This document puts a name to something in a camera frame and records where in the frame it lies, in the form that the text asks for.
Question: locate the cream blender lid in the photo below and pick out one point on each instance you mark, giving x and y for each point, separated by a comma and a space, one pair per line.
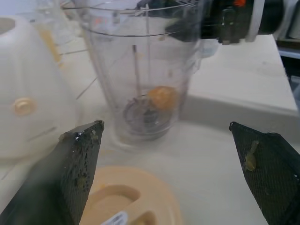
152, 187

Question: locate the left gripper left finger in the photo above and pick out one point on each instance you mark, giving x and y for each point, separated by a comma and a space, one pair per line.
58, 182

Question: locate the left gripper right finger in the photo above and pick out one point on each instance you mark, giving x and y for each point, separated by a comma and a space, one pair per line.
274, 178

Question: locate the measuring cup with orange juice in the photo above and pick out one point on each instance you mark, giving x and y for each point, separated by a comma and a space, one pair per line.
50, 42

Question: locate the clear blender jar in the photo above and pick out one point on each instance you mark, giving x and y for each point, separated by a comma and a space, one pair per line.
140, 131

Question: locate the cream blender base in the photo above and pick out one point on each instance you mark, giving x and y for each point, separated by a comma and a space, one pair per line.
35, 82

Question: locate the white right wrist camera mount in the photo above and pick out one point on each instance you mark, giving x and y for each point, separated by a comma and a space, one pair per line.
255, 21

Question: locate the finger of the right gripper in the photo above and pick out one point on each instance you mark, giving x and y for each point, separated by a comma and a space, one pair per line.
182, 29
168, 2

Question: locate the orange fruit piece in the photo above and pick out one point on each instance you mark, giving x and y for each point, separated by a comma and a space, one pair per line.
161, 97

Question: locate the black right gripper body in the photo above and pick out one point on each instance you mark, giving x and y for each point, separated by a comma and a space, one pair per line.
222, 18

